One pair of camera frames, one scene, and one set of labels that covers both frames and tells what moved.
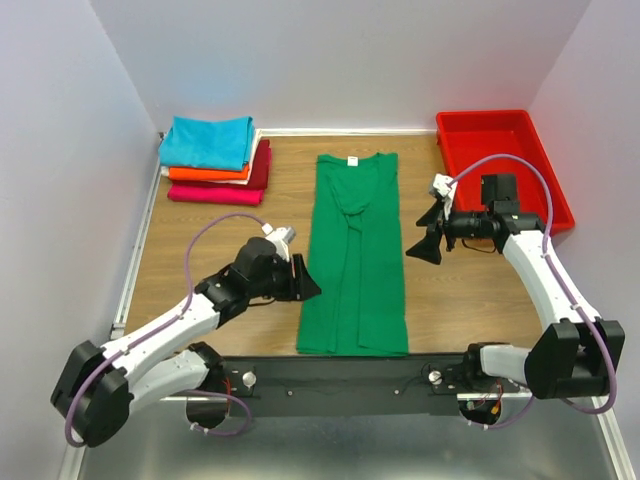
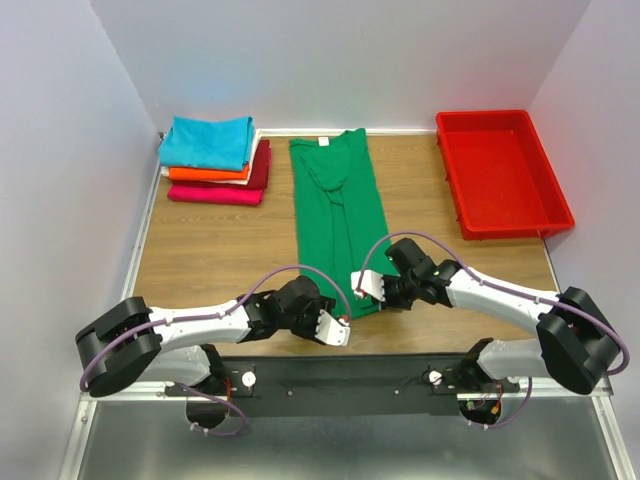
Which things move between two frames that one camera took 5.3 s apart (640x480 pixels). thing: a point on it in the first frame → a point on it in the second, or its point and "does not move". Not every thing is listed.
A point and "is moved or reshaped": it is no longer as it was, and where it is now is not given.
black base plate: x=345 y=385 does not move
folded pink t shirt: x=215 y=195 does not move
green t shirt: x=355 y=255 is moved or reshaped
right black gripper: x=427 y=248 → x=389 y=302
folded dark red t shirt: x=260 y=168 does not move
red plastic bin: x=466 y=135 does not move
